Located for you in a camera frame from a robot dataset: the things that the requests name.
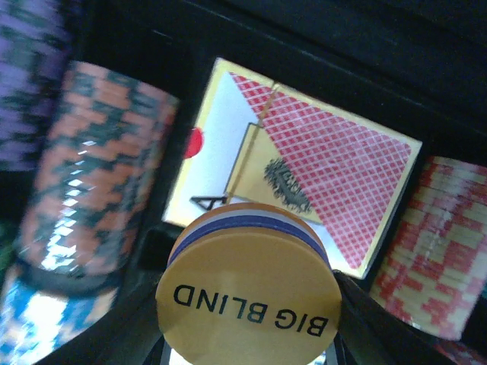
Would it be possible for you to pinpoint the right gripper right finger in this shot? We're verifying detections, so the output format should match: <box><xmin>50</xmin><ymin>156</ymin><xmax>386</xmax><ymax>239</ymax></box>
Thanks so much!
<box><xmin>333</xmin><ymin>271</ymin><xmax>453</xmax><ymax>364</ymax></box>

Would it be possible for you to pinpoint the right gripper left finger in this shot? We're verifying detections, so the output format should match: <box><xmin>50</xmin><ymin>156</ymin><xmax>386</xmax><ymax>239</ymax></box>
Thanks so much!
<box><xmin>37</xmin><ymin>274</ymin><xmax>170</xmax><ymax>364</ymax></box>

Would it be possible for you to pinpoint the blue playing card deck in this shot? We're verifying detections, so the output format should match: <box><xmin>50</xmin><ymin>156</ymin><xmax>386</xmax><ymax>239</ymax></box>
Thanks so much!
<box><xmin>1</xmin><ymin>265</ymin><xmax>118</xmax><ymax>364</ymax></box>

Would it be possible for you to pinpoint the yellow dealer button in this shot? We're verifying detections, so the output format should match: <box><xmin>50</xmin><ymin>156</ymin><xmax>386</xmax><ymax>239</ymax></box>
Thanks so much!
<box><xmin>155</xmin><ymin>202</ymin><xmax>342</xmax><ymax>364</ymax></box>

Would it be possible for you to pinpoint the red playing card deck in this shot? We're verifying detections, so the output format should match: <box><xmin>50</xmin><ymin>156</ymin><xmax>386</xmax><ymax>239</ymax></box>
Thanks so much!
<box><xmin>163</xmin><ymin>59</ymin><xmax>422</xmax><ymax>279</ymax></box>

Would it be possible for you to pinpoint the black poker set case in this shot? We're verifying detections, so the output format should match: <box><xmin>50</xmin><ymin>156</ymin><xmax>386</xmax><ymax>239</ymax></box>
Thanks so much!
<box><xmin>0</xmin><ymin>0</ymin><xmax>487</xmax><ymax>365</ymax></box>

